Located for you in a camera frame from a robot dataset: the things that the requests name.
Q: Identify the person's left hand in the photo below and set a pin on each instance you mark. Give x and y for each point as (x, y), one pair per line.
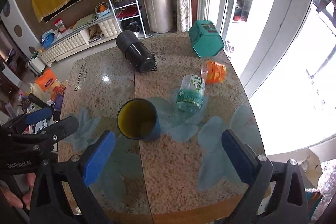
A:
(15, 196)

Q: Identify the light blue pot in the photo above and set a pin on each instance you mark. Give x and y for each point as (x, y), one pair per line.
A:
(101, 10)

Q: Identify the black television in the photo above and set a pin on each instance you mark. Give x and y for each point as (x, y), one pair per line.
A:
(71, 3)

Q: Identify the blue packet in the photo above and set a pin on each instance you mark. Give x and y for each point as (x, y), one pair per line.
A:
(48, 38)

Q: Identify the orange plastic cup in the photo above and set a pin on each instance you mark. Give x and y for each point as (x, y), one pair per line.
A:
(214, 72)

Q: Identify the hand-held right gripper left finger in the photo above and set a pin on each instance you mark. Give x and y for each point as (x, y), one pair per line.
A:
(99, 159)

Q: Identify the black cup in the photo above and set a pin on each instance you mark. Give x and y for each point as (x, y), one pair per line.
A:
(135, 52)

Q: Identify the orange tissue packet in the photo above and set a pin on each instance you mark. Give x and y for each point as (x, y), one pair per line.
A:
(47, 79)

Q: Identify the clear green-labelled plastic bottle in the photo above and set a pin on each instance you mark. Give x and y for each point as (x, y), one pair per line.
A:
(191, 94)

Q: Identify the white paper bag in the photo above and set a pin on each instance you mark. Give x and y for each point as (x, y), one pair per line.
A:
(311, 166)

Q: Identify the teal plastic basket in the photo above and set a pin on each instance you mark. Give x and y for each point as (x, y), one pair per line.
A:
(207, 40)

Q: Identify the small white appliance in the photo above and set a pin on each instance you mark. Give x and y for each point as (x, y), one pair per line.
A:
(35, 62)

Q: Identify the black bag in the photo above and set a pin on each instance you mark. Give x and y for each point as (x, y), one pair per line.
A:
(134, 26)

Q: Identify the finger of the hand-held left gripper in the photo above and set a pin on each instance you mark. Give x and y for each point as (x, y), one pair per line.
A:
(39, 115)
(63, 127)

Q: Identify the red lid jar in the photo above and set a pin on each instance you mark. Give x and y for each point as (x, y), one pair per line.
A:
(61, 25)

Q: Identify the white quilted cabinet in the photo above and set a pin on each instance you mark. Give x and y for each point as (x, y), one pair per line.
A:
(73, 41)

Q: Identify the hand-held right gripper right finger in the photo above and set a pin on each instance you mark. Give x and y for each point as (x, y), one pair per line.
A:
(236, 158)

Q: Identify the blue cup yellow inside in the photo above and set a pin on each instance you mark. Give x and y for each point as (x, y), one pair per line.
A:
(139, 121)

